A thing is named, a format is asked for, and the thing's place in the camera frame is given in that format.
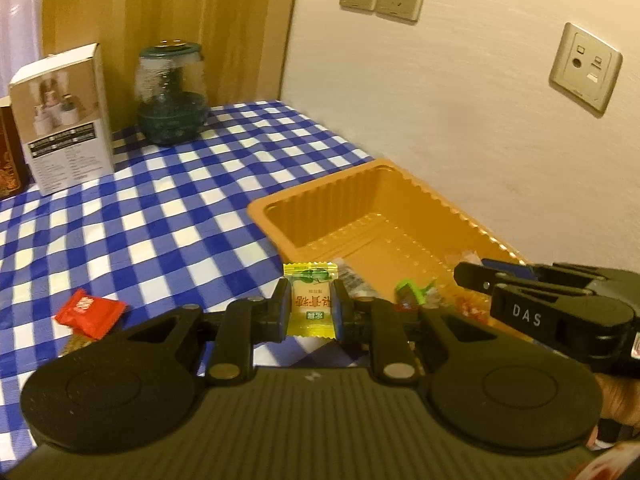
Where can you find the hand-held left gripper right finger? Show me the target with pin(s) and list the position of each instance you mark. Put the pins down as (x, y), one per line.
(342, 315)

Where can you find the yellow candy packet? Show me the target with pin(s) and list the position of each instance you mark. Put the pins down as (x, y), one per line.
(310, 310)

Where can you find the orange plastic tray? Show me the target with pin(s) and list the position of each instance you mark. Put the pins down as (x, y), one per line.
(350, 210)

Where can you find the large red snack packet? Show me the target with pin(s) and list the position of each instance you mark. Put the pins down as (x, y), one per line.
(90, 310)

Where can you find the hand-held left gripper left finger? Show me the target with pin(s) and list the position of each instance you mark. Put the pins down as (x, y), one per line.
(280, 310)

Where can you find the dark brown box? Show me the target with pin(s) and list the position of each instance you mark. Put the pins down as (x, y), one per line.
(10, 160)

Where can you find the person's right hand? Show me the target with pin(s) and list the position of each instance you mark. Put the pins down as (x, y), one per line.
(620, 400)

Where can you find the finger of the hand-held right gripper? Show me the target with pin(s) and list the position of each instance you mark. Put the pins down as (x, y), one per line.
(515, 270)
(475, 276)

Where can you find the white product box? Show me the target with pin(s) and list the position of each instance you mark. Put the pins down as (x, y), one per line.
(65, 150)

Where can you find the green candy packet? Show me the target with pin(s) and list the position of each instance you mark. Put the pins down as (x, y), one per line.
(411, 294)

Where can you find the clear grey snack packet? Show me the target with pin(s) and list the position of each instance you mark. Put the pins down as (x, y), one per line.
(357, 282)

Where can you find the amber wrapped candy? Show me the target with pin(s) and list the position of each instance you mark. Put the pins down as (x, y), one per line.
(77, 345)

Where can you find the blue white checkered tablecloth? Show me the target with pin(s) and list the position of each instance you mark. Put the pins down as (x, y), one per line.
(175, 210)

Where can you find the beige data wall socket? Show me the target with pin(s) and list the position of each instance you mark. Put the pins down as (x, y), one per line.
(585, 67)

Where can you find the wooden panel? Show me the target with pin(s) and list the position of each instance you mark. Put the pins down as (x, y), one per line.
(225, 25)

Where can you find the white curtain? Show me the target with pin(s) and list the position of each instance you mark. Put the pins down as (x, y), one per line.
(20, 10)

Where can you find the glass jar with green lid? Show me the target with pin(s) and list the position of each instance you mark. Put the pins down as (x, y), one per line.
(170, 115)

